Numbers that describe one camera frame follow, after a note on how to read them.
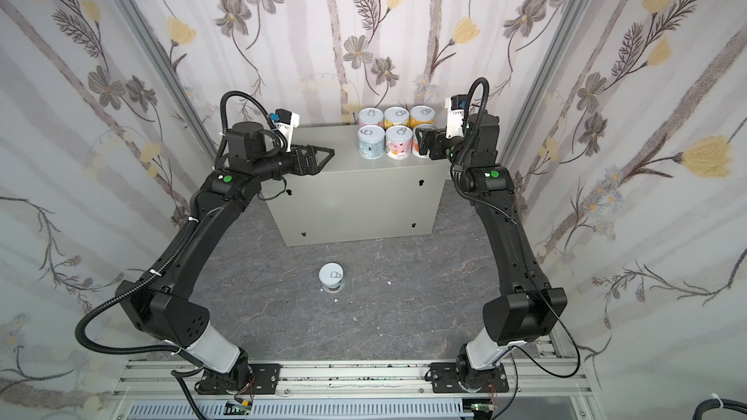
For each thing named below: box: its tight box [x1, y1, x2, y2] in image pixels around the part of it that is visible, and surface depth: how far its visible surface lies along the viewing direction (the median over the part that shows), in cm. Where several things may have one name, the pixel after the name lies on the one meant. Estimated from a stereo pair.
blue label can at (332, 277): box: [318, 261, 346, 293], surface depth 90 cm
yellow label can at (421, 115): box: [408, 105, 436, 129], surface depth 84 cm
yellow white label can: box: [383, 105, 411, 130], surface depth 84 cm
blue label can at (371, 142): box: [356, 124, 386, 161], surface depth 78 cm
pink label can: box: [385, 124, 414, 161], surface depth 78 cm
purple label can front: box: [357, 106, 385, 130], surface depth 84 cm
